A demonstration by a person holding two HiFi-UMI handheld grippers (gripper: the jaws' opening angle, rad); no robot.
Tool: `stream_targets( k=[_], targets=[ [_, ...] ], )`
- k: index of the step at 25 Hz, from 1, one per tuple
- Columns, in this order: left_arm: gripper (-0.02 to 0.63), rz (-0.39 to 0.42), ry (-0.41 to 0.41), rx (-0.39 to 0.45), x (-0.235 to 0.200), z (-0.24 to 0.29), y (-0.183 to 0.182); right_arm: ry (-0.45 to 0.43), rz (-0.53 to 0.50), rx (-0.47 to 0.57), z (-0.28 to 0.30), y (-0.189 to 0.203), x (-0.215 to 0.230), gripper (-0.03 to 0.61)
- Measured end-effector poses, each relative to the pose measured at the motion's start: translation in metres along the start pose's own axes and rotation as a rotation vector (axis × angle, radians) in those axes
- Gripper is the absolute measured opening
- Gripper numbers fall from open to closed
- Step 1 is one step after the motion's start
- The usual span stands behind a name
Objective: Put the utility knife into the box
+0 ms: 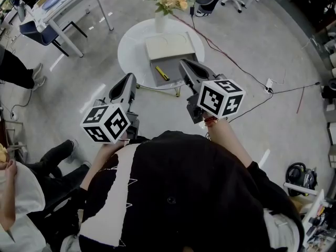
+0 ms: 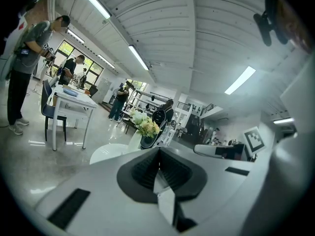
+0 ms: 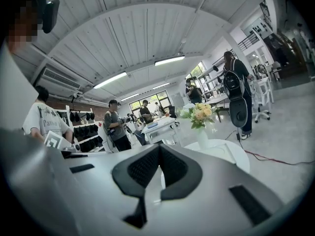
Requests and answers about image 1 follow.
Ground white vase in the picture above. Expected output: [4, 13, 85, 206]
[154, 10, 169, 34]

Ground person's right forearm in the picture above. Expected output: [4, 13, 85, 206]
[207, 118, 254, 167]

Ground round white side table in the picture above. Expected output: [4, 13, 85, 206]
[117, 18, 205, 97]

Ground grey drawer box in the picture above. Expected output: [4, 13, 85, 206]
[145, 31, 199, 87]

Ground person's black white top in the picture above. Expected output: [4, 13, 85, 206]
[78, 130, 305, 252]

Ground red floor cable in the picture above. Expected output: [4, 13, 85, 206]
[173, 14, 266, 88]

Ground blue plate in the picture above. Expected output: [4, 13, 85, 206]
[41, 0, 65, 10]

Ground blue chair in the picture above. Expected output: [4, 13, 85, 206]
[19, 19, 88, 57]

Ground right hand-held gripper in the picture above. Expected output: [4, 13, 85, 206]
[179, 59, 246, 125]

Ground person's light trousers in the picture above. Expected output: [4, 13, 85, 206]
[264, 208, 302, 250]

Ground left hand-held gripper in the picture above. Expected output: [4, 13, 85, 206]
[80, 73, 140, 144]

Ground black floor cable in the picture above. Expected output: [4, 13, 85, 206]
[272, 82, 321, 94]
[190, 6, 268, 89]

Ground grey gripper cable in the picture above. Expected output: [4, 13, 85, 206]
[228, 92, 274, 123]

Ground person's left forearm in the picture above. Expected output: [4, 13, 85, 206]
[80, 140, 129, 191]

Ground black yellow vacuum cleaner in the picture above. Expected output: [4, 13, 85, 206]
[285, 162, 318, 197]

